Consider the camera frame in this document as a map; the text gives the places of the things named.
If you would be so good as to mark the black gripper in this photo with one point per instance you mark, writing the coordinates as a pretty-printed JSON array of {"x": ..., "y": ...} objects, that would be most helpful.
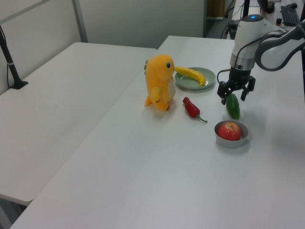
[{"x": 239, "y": 77}]

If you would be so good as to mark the green cucumber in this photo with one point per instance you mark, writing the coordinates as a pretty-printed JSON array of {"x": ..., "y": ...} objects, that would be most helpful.
[{"x": 233, "y": 107}]

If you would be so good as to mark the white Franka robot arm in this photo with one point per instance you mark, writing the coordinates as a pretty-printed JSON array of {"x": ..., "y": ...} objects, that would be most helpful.
[{"x": 247, "y": 35}]

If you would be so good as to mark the small metal bowl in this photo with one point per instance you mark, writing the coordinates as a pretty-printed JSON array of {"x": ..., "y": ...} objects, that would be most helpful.
[{"x": 231, "y": 143}]

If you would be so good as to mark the red apple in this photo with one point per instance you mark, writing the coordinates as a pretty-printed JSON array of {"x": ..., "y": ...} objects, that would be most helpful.
[{"x": 230, "y": 131}]

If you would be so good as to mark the yellow banana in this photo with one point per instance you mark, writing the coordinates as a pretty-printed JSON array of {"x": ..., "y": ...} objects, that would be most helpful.
[{"x": 193, "y": 74}]

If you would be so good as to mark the light green plate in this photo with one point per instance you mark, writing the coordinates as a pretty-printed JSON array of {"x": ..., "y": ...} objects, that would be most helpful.
[{"x": 188, "y": 82}]

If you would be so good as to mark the red chili pepper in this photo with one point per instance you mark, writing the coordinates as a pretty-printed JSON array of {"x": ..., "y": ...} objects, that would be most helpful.
[{"x": 190, "y": 108}]

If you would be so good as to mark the orange plush dinosaur toy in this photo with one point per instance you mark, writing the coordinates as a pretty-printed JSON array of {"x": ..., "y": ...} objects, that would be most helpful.
[{"x": 157, "y": 76}]

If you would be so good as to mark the black monitor stand pole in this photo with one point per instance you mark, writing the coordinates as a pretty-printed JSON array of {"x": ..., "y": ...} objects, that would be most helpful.
[{"x": 247, "y": 7}]

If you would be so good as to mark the yellow wooden panel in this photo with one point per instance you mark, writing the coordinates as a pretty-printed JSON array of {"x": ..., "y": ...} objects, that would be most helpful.
[{"x": 215, "y": 8}]

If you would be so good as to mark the black desk object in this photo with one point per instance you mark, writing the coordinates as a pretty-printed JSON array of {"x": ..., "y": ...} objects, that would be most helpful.
[{"x": 270, "y": 7}]

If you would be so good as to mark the black computer keyboard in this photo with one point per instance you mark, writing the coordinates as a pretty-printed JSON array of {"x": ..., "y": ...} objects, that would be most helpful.
[{"x": 289, "y": 14}]

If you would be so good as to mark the grey partition frame post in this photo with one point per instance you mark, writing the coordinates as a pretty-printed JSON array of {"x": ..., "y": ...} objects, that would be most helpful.
[{"x": 79, "y": 21}]

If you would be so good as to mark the black camera stand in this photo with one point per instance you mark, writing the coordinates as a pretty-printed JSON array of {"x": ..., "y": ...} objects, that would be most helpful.
[{"x": 10, "y": 64}]

